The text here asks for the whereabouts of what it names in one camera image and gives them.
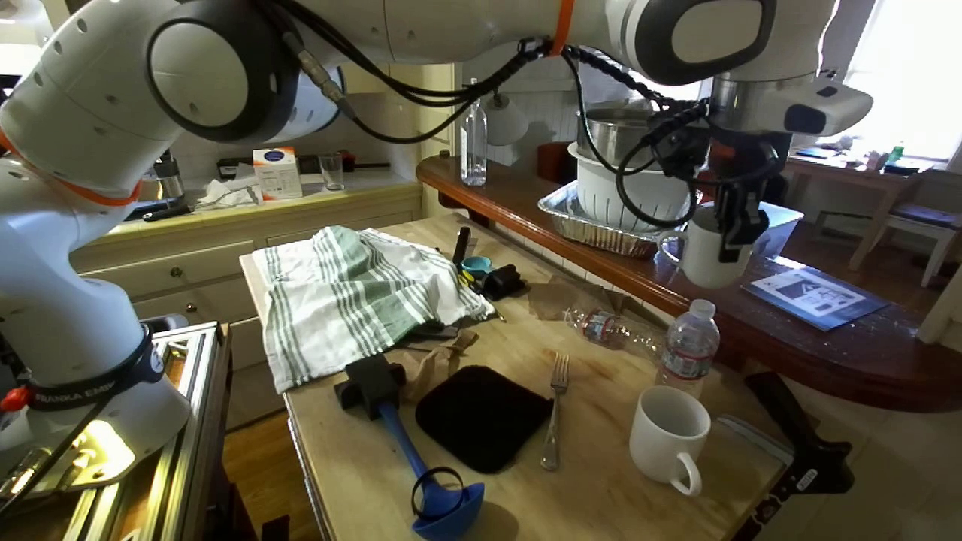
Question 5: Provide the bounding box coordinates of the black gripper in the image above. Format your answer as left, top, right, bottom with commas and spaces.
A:
697, 126, 797, 268

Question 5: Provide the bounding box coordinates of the white ceramic mug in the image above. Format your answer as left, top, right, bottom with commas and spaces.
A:
680, 202, 756, 296
625, 382, 715, 502

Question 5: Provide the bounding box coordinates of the dark brown wooden counter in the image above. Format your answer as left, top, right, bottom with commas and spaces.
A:
415, 153, 962, 416

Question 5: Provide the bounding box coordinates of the printed paper sheet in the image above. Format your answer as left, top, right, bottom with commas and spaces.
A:
740, 259, 890, 338

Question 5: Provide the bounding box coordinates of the white plastic colander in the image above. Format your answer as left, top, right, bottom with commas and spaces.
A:
566, 143, 699, 236

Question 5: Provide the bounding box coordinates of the small clear water bottle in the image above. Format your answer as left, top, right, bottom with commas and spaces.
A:
657, 296, 725, 392

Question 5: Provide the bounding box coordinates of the aluminium foil tray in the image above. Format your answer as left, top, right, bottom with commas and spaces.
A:
536, 178, 804, 262

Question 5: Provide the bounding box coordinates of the wooden chair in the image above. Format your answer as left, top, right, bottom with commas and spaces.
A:
845, 162, 962, 296

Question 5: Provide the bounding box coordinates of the crushed clear plastic bottle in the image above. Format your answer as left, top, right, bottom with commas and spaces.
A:
560, 305, 665, 354

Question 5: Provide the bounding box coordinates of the small black cloth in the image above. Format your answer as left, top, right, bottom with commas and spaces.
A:
476, 262, 531, 305

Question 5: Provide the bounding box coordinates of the black knob object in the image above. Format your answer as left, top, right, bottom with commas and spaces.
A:
413, 361, 556, 477

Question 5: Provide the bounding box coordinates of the crumpled brown paper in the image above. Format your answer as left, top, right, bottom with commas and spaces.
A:
404, 328, 483, 406

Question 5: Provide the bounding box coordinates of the green striped white towel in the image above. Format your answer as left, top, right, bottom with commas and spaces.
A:
236, 224, 499, 397

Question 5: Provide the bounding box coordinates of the cream drawer cabinet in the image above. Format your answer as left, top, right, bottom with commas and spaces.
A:
68, 184, 427, 437

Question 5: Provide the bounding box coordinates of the orange strap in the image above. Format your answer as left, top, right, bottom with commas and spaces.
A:
548, 0, 580, 59

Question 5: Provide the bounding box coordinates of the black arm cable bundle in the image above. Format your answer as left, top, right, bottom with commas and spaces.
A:
255, 0, 797, 236

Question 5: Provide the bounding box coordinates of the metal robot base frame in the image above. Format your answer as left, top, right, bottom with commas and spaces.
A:
0, 319, 235, 541

